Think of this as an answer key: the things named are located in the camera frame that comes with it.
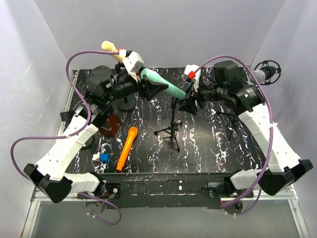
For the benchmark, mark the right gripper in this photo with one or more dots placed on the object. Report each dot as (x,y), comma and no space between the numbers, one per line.
(187,105)

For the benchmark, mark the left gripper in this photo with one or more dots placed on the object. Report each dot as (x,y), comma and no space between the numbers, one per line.
(151,89)

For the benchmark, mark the mint green microphone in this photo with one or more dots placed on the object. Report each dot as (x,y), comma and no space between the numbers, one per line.
(168,85)

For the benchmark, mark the black tripod mic stand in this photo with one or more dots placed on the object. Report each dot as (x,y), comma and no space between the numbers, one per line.
(174,125)

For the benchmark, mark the orange microphone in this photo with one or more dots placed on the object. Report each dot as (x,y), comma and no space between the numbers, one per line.
(132,134)

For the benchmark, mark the round base mic stand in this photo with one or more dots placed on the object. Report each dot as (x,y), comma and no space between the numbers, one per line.
(88,143)

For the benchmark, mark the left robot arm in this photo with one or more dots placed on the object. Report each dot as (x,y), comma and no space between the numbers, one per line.
(49,173)

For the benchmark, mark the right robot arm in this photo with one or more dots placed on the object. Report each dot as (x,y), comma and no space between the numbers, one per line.
(282,165)

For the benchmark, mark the cream mic round stand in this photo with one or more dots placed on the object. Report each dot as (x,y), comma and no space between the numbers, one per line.
(125,104)

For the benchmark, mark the cream microphone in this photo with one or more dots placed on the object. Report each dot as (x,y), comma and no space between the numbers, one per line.
(118,54)

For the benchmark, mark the silver mesh studio microphone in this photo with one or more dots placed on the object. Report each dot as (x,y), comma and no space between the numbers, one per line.
(259,76)

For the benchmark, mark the right tripod stand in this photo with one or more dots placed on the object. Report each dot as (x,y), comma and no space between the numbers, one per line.
(272,70)

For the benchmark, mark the blue and white small object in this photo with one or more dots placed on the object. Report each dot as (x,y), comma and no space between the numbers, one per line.
(101,157)

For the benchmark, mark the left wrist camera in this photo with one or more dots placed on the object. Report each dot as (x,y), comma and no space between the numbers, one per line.
(133,62)

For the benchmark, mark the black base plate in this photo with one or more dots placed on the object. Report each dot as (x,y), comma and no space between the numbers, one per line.
(146,190)

